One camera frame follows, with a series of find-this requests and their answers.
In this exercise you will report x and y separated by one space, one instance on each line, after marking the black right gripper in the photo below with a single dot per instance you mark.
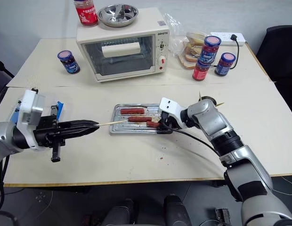
170 121

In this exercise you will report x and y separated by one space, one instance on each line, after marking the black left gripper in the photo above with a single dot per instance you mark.
48 131

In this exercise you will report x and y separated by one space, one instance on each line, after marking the red sausage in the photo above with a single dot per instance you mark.
132 111
151 124
140 119

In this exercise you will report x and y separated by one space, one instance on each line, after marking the thin wooden skewer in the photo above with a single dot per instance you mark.
200 96
111 123
220 104

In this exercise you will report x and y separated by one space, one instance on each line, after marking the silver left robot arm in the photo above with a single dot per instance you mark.
4 136

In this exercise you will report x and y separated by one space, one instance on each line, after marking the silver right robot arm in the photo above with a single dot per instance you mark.
245 164

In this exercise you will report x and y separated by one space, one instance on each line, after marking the metal baking tray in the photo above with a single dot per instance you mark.
134 128

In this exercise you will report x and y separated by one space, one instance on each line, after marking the dark skewer cup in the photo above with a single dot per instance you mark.
208 97

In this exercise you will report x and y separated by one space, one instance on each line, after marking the blue label jar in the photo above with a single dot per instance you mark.
224 64
69 63
209 50

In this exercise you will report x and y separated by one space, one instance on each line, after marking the small red label jar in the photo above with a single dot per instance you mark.
200 71

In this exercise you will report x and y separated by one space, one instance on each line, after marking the sliced bread loaf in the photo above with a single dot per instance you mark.
189 51

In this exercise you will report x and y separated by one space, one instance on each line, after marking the cream toaster oven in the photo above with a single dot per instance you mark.
122 49

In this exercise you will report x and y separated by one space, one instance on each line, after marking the clear plastic bag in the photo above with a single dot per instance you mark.
176 35

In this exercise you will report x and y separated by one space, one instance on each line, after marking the dark rounded shape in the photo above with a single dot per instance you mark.
121 213

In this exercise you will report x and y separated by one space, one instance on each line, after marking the white power strip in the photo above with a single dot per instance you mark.
227 38

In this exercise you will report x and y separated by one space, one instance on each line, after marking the large red label jar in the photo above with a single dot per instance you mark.
86 13

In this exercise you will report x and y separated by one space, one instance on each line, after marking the stainless steel bowl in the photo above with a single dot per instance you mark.
117 15

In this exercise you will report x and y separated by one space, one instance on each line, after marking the black office chair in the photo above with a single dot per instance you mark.
278 51

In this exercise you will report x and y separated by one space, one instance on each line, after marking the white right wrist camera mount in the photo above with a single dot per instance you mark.
169 106

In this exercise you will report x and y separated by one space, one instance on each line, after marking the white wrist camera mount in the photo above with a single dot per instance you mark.
29 110
169 106

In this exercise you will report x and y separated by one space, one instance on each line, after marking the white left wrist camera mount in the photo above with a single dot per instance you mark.
29 110

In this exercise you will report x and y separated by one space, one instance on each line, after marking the small metal floor bracket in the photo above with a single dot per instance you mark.
223 214

